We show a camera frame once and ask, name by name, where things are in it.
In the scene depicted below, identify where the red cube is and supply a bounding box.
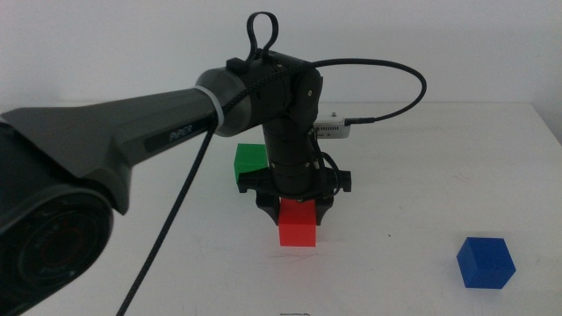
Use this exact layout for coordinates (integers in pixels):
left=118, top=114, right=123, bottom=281
left=277, top=197, right=318, bottom=248

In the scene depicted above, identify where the green cube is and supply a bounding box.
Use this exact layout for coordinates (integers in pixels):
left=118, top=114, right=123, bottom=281
left=233, top=143, right=270, bottom=184

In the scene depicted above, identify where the blue cube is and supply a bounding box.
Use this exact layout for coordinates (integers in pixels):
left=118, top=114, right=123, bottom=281
left=456, top=237, right=517, bottom=290

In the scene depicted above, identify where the thin black gripper wire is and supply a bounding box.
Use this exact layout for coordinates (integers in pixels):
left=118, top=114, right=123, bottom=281
left=309, top=129, right=342, bottom=198

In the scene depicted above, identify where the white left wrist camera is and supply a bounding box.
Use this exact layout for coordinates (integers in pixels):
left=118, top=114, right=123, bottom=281
left=313, top=111, right=352, bottom=140

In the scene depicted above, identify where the white cable tie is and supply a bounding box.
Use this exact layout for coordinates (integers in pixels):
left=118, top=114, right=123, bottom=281
left=194, top=85, right=226, bottom=128

